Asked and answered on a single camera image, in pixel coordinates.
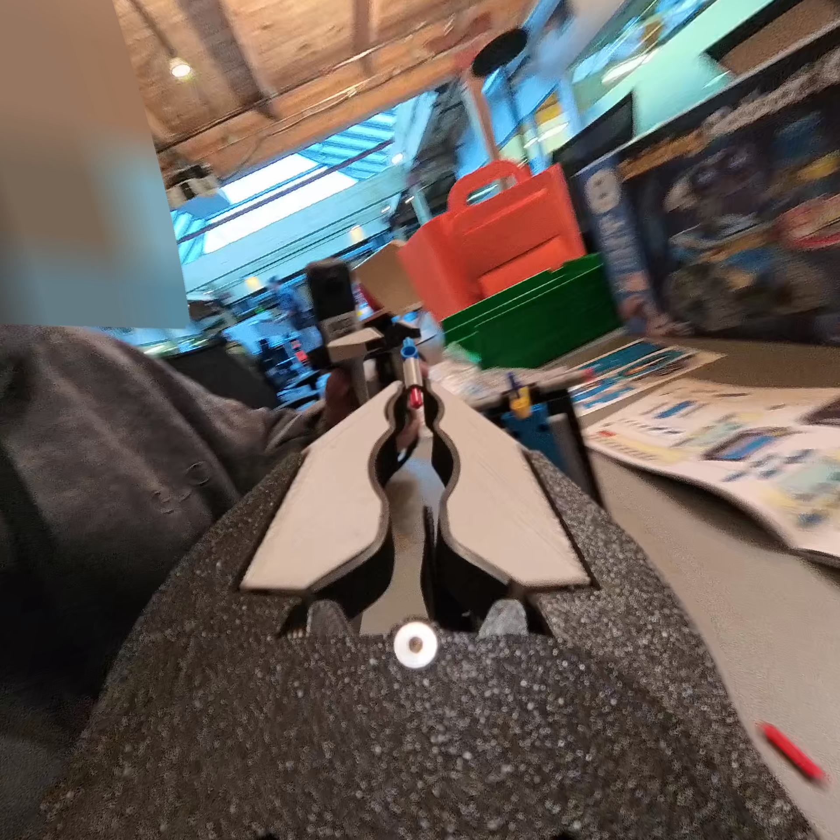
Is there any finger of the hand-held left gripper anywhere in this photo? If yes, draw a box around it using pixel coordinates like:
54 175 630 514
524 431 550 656
325 329 386 363

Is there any green plastic bin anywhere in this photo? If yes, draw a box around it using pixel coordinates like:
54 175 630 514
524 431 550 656
441 252 624 370

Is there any black framed tan board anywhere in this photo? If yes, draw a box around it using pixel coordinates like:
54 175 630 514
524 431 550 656
705 0 840 76

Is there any grey desk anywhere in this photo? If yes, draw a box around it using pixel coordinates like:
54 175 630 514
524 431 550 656
364 335 840 840

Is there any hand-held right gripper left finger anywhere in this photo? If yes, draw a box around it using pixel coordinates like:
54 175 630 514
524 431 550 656
239 382 406 621

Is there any wooden folding stand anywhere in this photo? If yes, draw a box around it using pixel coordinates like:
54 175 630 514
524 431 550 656
354 241 424 316

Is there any dark blue toy kit box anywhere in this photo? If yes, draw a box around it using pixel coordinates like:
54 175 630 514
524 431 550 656
571 39 840 345

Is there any person's left forearm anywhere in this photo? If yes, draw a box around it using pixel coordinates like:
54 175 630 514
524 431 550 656
0 325 329 697

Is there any small pin connector assembly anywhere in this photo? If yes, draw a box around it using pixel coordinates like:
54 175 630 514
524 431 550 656
399 343 427 409

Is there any grey blue block model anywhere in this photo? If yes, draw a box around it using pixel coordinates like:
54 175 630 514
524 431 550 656
472 369 605 508

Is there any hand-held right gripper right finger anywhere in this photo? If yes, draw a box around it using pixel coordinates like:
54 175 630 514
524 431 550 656
422 386 593 636

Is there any red pin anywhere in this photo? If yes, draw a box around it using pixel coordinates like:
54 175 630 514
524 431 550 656
758 721 826 783

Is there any orange felt bag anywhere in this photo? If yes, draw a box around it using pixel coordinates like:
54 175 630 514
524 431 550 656
397 159 587 322

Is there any open instruction booklet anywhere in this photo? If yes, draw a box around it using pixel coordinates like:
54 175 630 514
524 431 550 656
583 384 840 568

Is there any blue grey sticker sheet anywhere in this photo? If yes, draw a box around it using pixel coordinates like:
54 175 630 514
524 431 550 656
567 338 723 417

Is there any black mesh chair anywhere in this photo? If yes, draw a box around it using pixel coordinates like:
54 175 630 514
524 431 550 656
554 92 634 172

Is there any black pole with round top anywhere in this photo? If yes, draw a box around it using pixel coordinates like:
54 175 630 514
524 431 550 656
472 28 529 165

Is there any person's left hand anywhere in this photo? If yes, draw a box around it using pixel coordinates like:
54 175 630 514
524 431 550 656
325 366 360 429

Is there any clear plastic bag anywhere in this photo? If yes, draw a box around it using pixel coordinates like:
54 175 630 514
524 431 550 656
430 357 506 404

